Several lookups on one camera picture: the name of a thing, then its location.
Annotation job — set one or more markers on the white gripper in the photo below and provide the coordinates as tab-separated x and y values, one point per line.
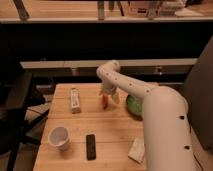
110	89

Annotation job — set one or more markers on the red chili pepper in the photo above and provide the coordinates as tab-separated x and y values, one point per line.
105	101

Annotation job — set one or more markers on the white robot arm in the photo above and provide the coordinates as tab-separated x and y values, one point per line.
166	130

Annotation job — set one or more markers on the green bowl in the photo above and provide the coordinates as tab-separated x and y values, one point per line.
134	106

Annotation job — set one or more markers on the black remote control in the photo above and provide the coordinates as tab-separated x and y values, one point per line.
91	147

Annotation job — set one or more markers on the white folded cloth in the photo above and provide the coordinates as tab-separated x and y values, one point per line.
137	150

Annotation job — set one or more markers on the white paper cup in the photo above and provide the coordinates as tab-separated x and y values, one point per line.
59	138

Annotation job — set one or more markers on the grey metal shelf rail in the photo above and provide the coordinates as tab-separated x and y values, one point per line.
145	66

